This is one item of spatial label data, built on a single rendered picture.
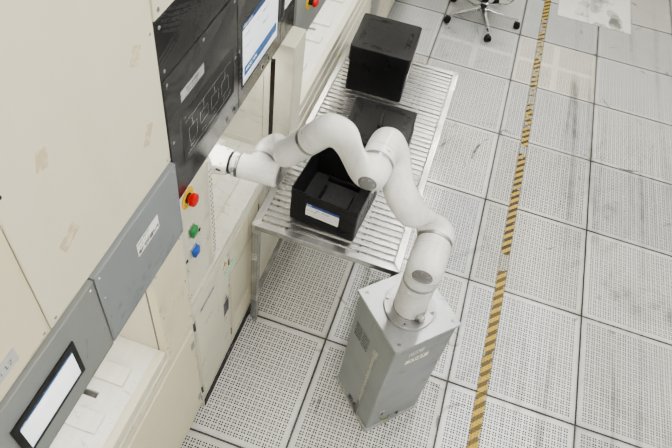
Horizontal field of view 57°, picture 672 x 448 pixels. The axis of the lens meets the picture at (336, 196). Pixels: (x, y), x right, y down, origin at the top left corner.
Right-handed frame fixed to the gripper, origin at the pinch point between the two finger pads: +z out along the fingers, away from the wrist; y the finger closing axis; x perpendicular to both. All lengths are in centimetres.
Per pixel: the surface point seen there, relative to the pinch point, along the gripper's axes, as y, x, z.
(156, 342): -53, -30, -10
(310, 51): 109, -32, -13
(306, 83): 86, -32, -18
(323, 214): 16, -34, -45
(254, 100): 40.6, -8.4, -9.0
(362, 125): 69, -33, -48
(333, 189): 37, -43, -45
